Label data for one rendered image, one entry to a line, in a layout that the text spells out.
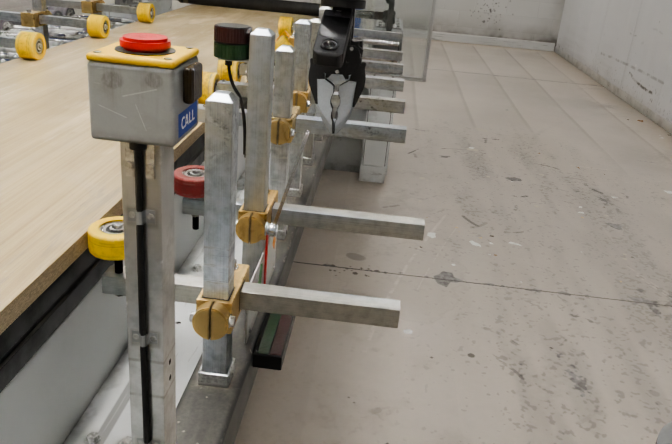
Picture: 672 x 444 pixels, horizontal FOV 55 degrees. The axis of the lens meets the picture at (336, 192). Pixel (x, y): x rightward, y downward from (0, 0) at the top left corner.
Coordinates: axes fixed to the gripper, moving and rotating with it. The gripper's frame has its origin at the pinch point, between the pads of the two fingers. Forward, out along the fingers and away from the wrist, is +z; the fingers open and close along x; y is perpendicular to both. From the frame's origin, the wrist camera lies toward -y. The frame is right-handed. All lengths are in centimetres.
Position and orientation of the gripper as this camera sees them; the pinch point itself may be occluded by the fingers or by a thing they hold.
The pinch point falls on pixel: (333, 127)
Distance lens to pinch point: 106.3
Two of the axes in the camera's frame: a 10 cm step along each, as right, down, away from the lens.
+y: 0.8, -2.9, 9.5
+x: -9.9, -0.9, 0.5
